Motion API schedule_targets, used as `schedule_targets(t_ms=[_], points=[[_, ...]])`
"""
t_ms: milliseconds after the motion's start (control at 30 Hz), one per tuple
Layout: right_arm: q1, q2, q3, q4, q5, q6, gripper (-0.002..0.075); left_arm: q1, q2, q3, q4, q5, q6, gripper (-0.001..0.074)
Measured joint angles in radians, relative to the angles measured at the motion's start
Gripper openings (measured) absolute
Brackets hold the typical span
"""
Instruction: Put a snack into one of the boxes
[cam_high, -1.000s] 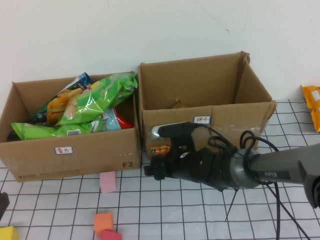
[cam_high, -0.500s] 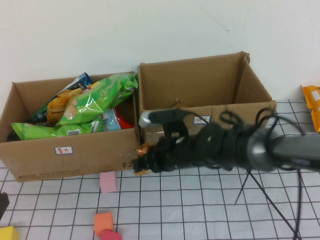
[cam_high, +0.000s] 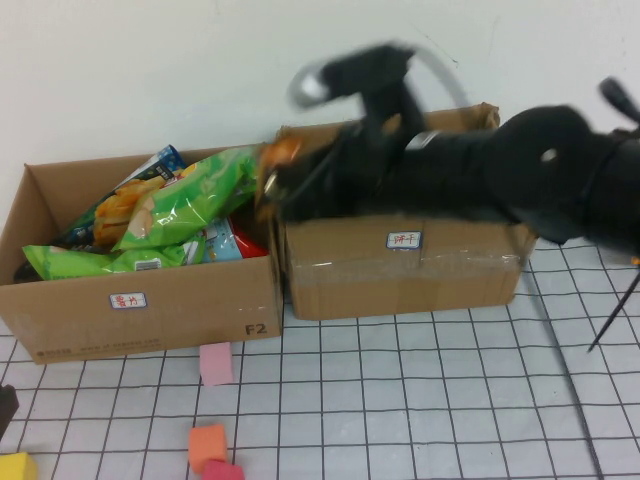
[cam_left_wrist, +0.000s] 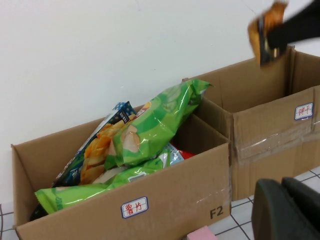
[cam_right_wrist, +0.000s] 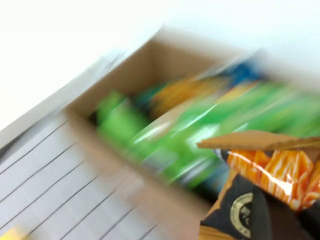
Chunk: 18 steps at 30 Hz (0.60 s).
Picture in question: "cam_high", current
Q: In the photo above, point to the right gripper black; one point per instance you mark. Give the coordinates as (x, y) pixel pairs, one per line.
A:
(370, 175)

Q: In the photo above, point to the small gold and black snack packet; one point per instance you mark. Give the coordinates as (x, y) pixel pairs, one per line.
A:
(280, 150)

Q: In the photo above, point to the green Lay's cucumber chips bag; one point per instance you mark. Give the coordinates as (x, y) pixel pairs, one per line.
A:
(190, 200)

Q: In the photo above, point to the blue bag of orange crisps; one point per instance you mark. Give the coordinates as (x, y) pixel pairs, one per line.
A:
(115, 205)

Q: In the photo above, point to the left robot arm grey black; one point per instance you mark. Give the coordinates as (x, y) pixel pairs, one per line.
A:
(7, 410)

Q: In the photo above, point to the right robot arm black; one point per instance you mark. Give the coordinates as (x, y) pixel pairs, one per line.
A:
(525, 165)

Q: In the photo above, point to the red snack bag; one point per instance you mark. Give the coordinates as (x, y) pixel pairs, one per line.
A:
(250, 246)

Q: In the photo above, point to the light blue white snack bag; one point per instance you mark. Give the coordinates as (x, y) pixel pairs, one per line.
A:
(217, 245)

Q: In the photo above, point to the green snack bag with barcode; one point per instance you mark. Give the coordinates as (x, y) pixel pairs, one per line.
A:
(75, 260)

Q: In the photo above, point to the white label with red writing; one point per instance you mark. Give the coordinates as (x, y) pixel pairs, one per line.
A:
(128, 300)
(403, 240)

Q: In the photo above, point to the taped cardboard box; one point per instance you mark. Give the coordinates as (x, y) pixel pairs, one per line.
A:
(400, 285)

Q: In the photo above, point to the cardboard box with F2 print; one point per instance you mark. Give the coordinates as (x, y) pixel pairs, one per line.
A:
(190, 300)

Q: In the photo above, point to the pink foam block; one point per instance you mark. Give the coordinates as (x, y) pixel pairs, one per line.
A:
(217, 365)

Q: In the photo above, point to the white grid pattern tablecloth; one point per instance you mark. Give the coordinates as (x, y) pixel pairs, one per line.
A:
(400, 400)

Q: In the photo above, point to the orange foam cube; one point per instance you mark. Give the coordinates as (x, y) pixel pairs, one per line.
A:
(206, 447)

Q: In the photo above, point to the red foam cube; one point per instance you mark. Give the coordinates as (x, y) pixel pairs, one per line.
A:
(220, 471)

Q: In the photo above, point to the yellow foam block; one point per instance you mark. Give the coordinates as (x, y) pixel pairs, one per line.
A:
(17, 467)

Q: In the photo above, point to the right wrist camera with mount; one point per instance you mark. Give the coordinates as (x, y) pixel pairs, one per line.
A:
(365, 70)

